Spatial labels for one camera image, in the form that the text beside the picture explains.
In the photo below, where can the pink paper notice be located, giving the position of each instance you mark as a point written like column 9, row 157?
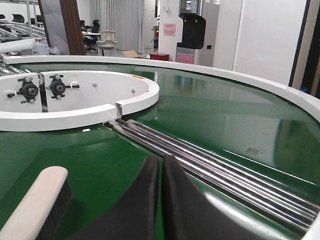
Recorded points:
column 169, row 29

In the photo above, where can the red box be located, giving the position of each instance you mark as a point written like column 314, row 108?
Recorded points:
column 159, row 56

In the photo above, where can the right black bearing mount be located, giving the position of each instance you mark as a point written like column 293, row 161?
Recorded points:
column 58, row 88

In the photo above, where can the black water dispenser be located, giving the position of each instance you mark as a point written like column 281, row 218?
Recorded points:
column 194, row 25

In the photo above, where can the white mesh office chair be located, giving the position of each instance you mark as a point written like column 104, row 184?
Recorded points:
column 107, row 41

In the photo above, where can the black bearing mount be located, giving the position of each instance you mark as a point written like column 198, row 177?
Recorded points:
column 58, row 88
column 28, row 90

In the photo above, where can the left black bearing mount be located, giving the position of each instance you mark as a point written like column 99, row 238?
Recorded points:
column 28, row 90

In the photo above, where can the beige hand brush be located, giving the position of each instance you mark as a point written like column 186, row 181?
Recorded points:
column 41, row 211

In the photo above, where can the black office chair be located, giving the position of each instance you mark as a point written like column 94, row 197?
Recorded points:
column 90, row 36

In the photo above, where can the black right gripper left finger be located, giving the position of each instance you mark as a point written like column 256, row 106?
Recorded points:
column 117, row 203

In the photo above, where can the white outer conveyor rim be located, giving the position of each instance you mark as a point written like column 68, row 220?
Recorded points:
column 175, row 72

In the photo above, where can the brown wooden pillar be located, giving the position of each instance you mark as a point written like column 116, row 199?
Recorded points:
column 72, row 26

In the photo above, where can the steel conveyor rollers right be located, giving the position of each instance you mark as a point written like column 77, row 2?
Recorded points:
column 251, row 188

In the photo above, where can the cardboard box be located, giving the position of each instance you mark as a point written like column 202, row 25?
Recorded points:
column 131, row 54

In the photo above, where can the green conveyor belt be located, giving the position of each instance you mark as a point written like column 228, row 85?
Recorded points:
column 200, row 120

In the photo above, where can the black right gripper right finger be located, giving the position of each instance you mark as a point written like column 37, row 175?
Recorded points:
column 188, row 215

